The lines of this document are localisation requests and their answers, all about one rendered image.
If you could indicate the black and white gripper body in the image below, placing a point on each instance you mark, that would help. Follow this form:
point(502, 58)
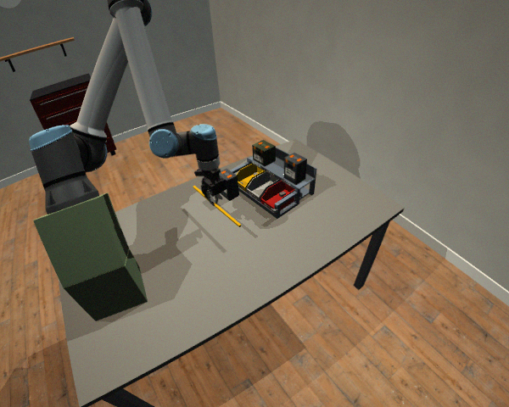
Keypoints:
point(216, 184)

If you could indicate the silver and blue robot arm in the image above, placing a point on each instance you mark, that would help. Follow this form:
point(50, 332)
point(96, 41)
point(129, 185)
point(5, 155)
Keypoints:
point(64, 151)

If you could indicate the yellow vertical bar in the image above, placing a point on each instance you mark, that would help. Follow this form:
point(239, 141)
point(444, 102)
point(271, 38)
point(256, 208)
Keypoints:
point(224, 212)

